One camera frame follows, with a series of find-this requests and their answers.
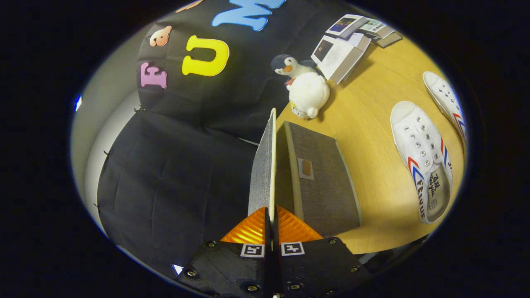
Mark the grey white penguin plush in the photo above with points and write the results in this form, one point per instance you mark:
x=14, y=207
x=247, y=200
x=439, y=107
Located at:
x=290, y=66

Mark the white book with portrait cover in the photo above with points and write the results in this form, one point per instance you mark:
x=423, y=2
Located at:
x=337, y=58

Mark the book with blue cover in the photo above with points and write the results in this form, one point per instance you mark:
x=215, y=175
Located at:
x=343, y=25

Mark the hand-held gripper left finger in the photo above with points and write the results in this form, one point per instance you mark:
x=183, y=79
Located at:
x=227, y=269

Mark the plain white book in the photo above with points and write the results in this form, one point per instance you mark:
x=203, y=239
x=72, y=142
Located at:
x=359, y=39

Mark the book with pale teal cover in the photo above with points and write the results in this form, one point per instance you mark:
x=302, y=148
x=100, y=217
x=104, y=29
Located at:
x=377, y=28

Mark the white striped canvas shoe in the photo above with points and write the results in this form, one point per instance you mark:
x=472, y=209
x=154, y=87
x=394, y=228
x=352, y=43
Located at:
x=418, y=145
x=445, y=95

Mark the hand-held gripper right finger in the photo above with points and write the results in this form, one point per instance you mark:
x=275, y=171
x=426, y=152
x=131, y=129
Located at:
x=319, y=269

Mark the grey fabric storage box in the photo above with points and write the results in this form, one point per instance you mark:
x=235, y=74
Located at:
x=319, y=178

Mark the dark grey book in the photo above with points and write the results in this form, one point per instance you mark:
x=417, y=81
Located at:
x=389, y=40

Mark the white round plush toy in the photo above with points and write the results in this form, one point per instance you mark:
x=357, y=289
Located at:
x=308, y=95

